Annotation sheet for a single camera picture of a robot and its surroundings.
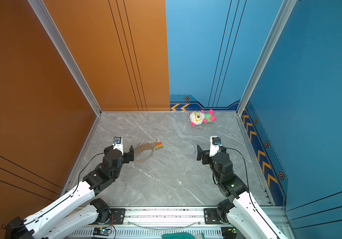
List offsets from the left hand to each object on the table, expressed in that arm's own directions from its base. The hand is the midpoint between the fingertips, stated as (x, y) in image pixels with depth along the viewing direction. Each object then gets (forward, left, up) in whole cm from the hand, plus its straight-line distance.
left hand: (123, 145), depth 79 cm
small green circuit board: (-36, +7, -20) cm, 42 cm away
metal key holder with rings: (+10, -6, -18) cm, 22 cm away
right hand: (-1, -43, +3) cm, 43 cm away
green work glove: (-37, -32, -18) cm, 52 cm away
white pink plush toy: (+32, -44, -12) cm, 55 cm away
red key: (+13, -17, -19) cm, 28 cm away
